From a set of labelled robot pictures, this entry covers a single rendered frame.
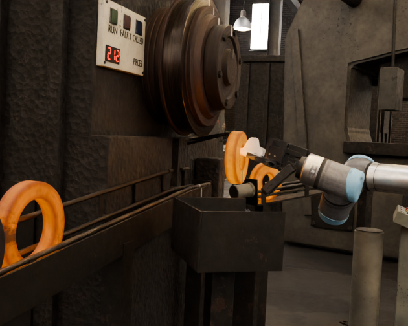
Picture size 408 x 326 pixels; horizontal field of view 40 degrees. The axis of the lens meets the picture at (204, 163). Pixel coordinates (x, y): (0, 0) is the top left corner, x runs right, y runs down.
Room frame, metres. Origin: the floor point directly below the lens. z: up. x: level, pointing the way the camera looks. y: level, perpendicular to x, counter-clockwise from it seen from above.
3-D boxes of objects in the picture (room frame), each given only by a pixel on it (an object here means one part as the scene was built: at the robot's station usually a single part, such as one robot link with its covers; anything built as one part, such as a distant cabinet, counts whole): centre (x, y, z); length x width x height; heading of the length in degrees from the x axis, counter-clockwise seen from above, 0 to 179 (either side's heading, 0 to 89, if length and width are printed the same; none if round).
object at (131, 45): (1.65, 0.25, 1.15); 0.26 x 0.02 x 0.18; 161
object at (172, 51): (1.93, 0.04, 1.11); 0.47 x 0.06 x 0.47; 161
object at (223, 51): (1.90, -0.05, 1.11); 0.28 x 0.06 x 0.28; 161
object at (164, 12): (1.96, 0.12, 1.12); 0.47 x 0.10 x 0.47; 161
